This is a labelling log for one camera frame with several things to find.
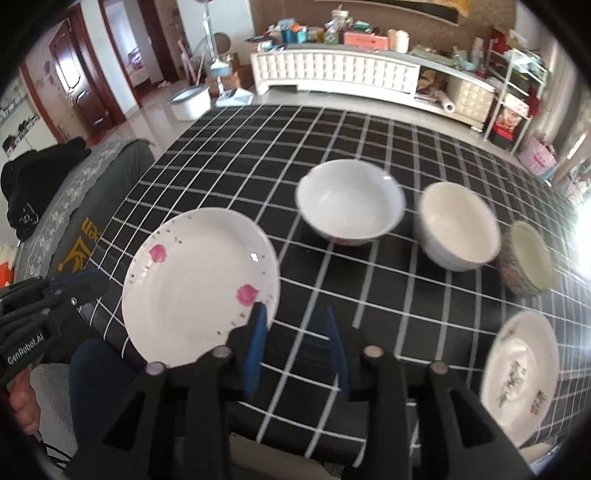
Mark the white bowl with pink print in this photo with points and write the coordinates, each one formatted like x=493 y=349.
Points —
x=346 y=203

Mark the black checked tablecloth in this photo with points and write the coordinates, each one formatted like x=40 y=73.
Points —
x=369 y=147

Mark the white metal rack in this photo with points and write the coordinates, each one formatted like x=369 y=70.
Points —
x=517 y=92

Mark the white and orange plush toy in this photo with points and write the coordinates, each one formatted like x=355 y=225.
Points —
x=5 y=263

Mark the white plate with floral print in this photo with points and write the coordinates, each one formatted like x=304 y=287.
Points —
x=521 y=369

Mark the patterned bowl with cream inside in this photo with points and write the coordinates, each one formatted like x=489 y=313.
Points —
x=531 y=256

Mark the person's left hand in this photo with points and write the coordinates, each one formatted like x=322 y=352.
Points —
x=23 y=401

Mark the white paper roll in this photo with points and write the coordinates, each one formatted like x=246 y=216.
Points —
x=446 y=102

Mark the white floor stand pole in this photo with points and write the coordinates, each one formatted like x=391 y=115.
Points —
x=208 y=37

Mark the white cylinder container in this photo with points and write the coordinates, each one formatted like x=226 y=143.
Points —
x=398 y=40

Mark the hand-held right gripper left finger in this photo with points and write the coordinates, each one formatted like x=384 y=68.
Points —
x=256 y=350

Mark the pink box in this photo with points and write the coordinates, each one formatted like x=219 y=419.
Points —
x=365 y=40

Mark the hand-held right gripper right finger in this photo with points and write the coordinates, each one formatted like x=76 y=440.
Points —
x=334 y=350

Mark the white tufted cabinet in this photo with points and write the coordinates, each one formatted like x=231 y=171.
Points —
x=332 y=69

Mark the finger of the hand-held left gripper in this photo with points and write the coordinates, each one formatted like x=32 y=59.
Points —
x=85 y=295
x=78 y=278

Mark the white bin with grey lid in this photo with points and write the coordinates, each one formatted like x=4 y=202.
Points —
x=189 y=104

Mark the plain white bowl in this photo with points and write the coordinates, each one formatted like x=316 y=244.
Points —
x=455 y=226

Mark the brown wooden door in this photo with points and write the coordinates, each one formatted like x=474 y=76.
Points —
x=78 y=78

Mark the white flat appliance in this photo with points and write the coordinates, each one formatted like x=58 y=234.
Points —
x=234 y=98

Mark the pink bag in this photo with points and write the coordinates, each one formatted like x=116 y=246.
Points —
x=538 y=159

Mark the cardboard box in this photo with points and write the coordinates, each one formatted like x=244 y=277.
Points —
x=233 y=76

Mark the glass jar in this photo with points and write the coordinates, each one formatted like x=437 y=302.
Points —
x=342 y=19

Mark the grey sofa with yellow print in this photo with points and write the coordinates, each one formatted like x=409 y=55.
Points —
x=101 y=184

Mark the white plate with pink flowers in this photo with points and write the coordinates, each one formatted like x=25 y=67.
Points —
x=194 y=277

